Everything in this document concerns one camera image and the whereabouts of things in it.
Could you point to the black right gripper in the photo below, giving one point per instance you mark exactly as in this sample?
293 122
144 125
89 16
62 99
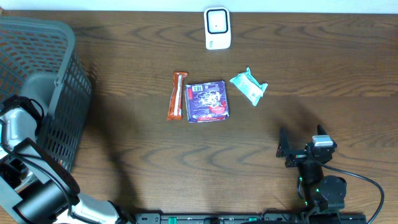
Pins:
284 150

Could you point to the teal packet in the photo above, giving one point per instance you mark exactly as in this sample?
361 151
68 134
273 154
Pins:
249 86

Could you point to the purple square snack packet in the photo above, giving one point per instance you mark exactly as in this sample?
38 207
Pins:
206 102

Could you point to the orange snack bar wrapper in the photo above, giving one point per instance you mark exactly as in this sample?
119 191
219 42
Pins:
175 103

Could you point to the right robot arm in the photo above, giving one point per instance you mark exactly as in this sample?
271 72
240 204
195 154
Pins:
324 195

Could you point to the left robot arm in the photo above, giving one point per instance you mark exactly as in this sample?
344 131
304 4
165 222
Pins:
34 187

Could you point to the white barcode scanner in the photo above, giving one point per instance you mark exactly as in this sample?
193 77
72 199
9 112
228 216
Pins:
217 28

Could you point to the grey plastic mesh basket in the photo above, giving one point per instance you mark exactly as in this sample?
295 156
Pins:
38 60

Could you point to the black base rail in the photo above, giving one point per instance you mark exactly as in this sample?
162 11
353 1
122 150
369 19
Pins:
270 216

